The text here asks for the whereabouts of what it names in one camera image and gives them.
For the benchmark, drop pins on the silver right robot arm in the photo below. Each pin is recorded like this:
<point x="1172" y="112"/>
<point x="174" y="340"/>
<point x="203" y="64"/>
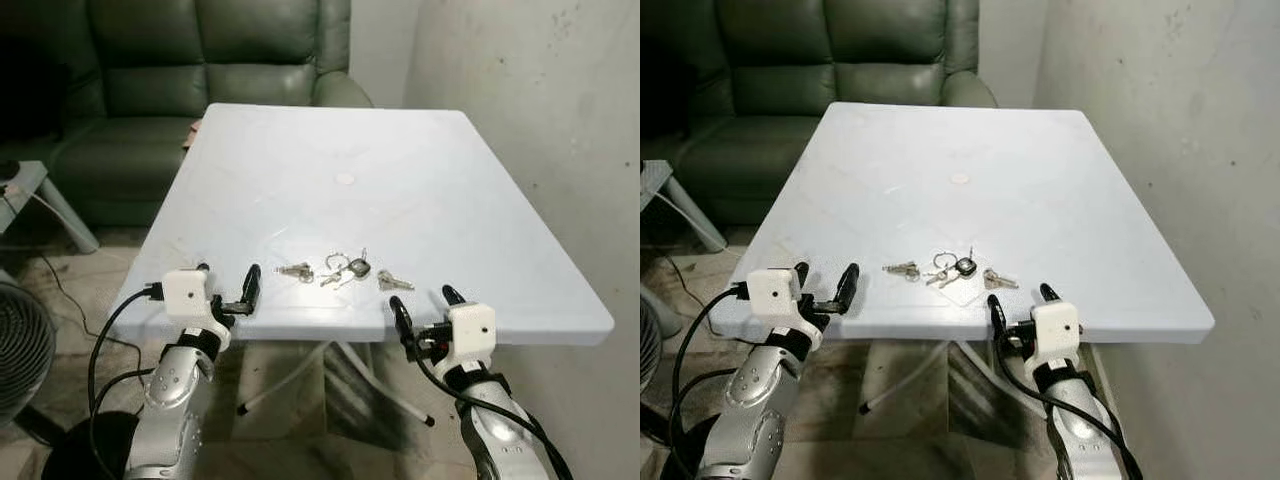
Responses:
<point x="500" y="425"/>
<point x="1085" y="425"/>

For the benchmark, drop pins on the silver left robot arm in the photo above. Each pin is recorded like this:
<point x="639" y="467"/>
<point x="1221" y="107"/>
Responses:
<point x="172" y="400"/>
<point x="750" y="400"/>

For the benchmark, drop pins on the silver key with brass tag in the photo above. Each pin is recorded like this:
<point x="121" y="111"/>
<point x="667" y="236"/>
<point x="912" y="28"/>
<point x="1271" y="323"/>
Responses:
<point x="393" y="281"/>
<point x="998" y="279"/>

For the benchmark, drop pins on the white tubular table leg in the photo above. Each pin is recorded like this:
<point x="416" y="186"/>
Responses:
<point x="905" y="378"/>
<point x="390" y="390"/>
<point x="992" y="370"/>
<point x="285" y="377"/>

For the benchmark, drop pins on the small silver key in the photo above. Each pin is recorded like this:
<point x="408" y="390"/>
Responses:
<point x="295" y="271"/>
<point x="902" y="269"/>

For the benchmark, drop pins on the key bunch with black fob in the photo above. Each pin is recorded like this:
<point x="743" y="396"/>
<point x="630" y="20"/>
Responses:
<point x="965" y="267"/>
<point x="358" y="268"/>

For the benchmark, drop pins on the white plastic folding table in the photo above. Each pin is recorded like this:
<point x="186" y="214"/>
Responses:
<point x="960" y="210"/>
<point x="340" y="210"/>

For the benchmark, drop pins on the small pink cloth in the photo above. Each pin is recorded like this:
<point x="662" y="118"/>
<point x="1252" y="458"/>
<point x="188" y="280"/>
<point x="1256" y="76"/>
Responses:
<point x="193" y="133"/>

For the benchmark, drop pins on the grey side table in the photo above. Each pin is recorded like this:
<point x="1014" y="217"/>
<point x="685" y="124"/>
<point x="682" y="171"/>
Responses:
<point x="655" y="175"/>
<point x="25" y="185"/>

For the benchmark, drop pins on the dark green leather sofa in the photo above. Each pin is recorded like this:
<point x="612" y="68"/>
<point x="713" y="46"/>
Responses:
<point x="150" y="90"/>
<point x="780" y="90"/>

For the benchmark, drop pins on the black round base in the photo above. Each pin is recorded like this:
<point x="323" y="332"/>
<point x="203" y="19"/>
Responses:
<point x="85" y="450"/>
<point x="662" y="455"/>

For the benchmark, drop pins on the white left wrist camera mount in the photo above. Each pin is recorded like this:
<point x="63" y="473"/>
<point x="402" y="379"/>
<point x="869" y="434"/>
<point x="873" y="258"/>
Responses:
<point x="185" y="293"/>
<point x="772" y="292"/>

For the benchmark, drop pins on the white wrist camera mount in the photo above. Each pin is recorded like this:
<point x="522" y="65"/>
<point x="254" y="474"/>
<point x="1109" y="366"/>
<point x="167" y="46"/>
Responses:
<point x="772" y="292"/>
<point x="1056" y="328"/>
<point x="472" y="330"/>
<point x="185" y="293"/>

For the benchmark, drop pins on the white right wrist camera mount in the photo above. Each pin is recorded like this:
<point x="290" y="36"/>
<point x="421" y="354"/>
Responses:
<point x="472" y="330"/>
<point x="1056" y="328"/>

